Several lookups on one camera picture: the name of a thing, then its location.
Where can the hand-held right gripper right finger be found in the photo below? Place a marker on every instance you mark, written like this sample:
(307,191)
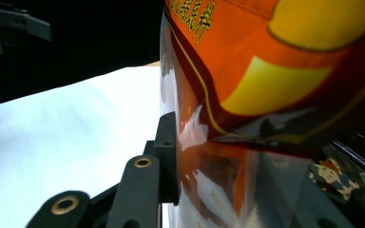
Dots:
(285,193)

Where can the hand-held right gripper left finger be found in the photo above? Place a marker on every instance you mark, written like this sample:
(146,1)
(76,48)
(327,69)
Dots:
(168,152)

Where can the orange seasoning cube packet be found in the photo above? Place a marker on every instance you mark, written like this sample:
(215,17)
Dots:
(250,47)

